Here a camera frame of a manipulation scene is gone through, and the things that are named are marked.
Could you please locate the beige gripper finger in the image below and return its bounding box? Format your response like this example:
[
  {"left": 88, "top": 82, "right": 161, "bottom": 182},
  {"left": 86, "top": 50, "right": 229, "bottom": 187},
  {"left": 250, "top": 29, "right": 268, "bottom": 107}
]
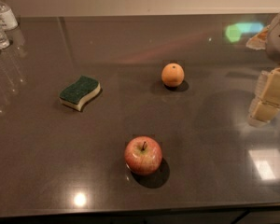
[
  {"left": 247, "top": 66, "right": 280, "bottom": 127},
  {"left": 245, "top": 26, "right": 270, "bottom": 50}
]

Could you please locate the orange fruit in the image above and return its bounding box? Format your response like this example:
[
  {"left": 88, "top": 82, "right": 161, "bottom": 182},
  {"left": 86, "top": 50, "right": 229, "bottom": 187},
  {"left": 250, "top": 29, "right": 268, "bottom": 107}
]
[{"left": 161, "top": 63, "right": 185, "bottom": 88}]

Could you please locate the red apple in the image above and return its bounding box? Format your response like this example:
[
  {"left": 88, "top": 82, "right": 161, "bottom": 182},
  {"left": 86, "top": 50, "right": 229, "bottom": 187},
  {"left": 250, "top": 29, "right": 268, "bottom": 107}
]
[{"left": 124, "top": 136, "right": 162, "bottom": 176}]

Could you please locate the green and yellow sponge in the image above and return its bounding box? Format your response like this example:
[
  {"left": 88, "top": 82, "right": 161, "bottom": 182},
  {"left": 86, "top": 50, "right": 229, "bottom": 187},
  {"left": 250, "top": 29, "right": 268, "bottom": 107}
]
[{"left": 59, "top": 76, "right": 101, "bottom": 111}]

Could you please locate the white sanitizer pump bottle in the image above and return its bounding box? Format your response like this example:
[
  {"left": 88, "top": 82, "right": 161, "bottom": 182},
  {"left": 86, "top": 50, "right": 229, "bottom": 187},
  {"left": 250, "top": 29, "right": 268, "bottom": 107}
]
[{"left": 0, "top": 0, "right": 18, "bottom": 31}]

